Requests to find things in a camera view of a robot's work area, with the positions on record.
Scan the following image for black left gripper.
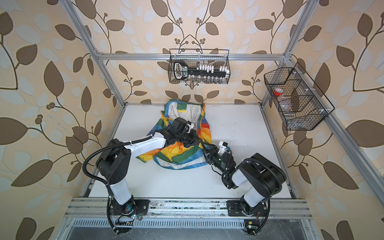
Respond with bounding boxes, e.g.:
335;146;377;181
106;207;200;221
175;128;205;146

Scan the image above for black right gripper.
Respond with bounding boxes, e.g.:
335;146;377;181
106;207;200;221
202;141;229;176

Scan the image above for rainbow coloured jacket white lining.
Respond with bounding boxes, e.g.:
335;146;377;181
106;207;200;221
137;100;213;170

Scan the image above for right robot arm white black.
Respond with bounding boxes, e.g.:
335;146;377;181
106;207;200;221
202;142;287;217

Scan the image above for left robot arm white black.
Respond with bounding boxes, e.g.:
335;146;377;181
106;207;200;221
82;118;202;216

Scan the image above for black white tool in basket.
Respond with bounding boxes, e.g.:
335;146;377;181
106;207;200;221
170;60;231;81

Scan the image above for red lidded clear container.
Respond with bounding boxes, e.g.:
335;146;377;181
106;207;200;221
273;87;284;97

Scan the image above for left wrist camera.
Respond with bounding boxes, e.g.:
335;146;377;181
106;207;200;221
186;121;195;133

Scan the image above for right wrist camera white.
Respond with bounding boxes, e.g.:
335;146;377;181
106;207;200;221
218;141;230;156

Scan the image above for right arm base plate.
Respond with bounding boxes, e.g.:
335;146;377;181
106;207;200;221
226;200;270;217

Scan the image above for black wire basket back wall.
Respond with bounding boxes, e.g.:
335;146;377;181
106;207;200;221
168;48;231;85

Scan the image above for black wire basket wall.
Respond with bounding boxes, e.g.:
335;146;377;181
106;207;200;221
168;48;231;85
264;63;335;131

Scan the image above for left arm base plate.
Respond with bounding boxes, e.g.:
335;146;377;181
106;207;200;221
108;198;150;217

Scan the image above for right base cable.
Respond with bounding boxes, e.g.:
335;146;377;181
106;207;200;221
244;199;271;235

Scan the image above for base cable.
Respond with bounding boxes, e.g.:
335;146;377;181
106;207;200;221
106;197;142;235
244;199;271;235

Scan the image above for black wire basket right wall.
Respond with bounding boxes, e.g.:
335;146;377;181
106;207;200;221
264;63;335;131

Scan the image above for left base cable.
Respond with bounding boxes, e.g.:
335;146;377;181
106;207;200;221
106;197;142;235

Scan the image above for aluminium frame rails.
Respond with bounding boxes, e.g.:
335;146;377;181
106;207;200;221
56;0;384;240

